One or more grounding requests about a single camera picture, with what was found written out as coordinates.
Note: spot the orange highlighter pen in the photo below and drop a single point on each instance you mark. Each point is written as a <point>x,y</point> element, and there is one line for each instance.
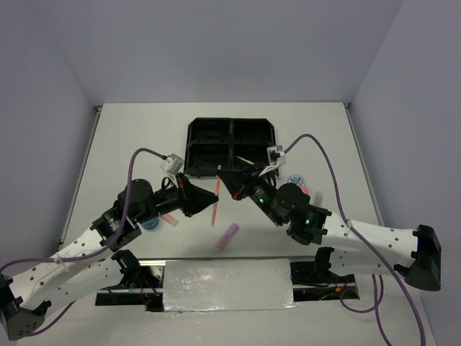
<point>217,192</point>

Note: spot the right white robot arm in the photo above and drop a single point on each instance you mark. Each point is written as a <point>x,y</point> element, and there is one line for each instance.
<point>344,247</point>

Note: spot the orange glue stick left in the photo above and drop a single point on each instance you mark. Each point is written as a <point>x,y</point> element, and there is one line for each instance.
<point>169,219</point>

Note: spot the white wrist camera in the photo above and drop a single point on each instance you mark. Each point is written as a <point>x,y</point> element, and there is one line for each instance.
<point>276,158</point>
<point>171,166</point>

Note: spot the black four-compartment organizer tray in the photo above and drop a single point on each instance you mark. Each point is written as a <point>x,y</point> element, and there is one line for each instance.
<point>213,141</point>

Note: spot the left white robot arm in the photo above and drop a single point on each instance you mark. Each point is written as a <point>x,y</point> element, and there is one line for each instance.
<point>98,258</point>

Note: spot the pink glue bottle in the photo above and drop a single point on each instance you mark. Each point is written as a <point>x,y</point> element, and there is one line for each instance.
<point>305,190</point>

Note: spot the yellow highlighter pen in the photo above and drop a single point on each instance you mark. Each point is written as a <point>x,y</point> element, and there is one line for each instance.
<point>244,163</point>

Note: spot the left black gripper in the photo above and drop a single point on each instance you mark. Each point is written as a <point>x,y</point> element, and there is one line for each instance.
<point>198,198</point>

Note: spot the silver tape sheet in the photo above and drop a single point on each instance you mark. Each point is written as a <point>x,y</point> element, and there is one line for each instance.
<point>228,285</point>

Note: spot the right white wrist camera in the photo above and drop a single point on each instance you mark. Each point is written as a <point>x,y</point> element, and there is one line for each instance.
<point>276,158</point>

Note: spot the purple glue stick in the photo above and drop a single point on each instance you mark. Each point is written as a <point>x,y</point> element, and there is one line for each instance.
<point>227,236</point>

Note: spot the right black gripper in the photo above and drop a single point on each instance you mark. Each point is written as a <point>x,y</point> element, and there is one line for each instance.
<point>239,182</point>

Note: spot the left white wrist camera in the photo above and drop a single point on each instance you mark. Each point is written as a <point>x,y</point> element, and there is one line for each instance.
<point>171,166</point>

